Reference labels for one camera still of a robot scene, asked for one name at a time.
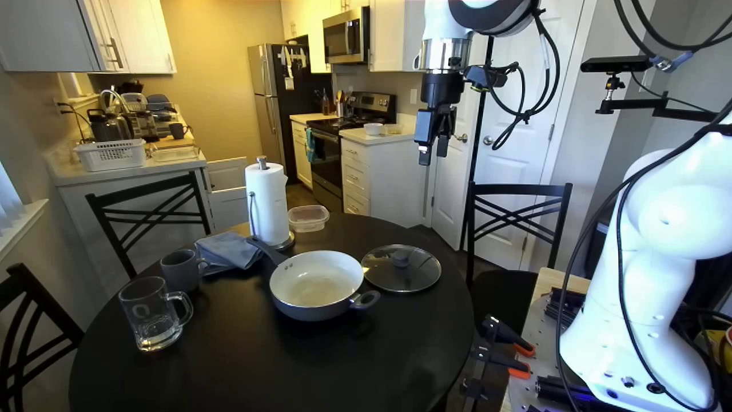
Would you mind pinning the orange handled clamp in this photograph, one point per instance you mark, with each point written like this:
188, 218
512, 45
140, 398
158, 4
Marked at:
493, 329

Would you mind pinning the black chair front left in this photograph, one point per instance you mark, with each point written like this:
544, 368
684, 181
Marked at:
38, 336

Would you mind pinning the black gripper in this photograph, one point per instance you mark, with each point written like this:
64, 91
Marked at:
429, 127

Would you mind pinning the blue folded cloth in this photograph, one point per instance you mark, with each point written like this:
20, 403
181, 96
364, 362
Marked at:
226, 251

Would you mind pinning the white upper cabinet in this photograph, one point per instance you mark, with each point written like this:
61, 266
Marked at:
86, 36

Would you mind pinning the black refrigerator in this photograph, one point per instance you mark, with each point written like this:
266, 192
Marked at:
284, 84

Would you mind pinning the white grey cooking pot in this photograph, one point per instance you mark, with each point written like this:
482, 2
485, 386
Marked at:
319, 286

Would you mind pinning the black chair back left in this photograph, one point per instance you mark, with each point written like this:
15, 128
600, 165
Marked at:
127, 216

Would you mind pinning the black chair right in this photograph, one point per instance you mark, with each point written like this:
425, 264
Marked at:
512, 209

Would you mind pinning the clear plastic food container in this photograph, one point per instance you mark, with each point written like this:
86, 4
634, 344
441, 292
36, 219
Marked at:
307, 218

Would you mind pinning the grey ceramic mug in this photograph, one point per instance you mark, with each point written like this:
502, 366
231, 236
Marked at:
181, 271

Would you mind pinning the stainless steel microwave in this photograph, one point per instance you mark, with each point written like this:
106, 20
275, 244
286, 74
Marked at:
347, 36

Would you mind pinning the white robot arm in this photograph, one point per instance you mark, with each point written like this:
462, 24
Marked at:
673, 211

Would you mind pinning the black round table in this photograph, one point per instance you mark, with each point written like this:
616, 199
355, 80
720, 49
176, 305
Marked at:
240, 354

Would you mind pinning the white door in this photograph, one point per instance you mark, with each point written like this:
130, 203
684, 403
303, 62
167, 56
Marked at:
496, 74

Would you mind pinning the black chair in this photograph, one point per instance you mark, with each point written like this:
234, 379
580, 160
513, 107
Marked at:
127, 216
38, 336
512, 209

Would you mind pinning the clear glass mug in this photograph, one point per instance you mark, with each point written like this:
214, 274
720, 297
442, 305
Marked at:
154, 312

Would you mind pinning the paper towel roll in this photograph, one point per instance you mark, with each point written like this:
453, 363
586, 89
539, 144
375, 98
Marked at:
266, 202

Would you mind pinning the glass pot lid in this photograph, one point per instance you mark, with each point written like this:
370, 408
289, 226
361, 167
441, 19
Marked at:
401, 268

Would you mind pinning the white plastic basket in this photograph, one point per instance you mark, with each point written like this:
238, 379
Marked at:
115, 153

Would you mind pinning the black camera on stand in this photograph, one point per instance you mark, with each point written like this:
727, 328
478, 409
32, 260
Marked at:
657, 103

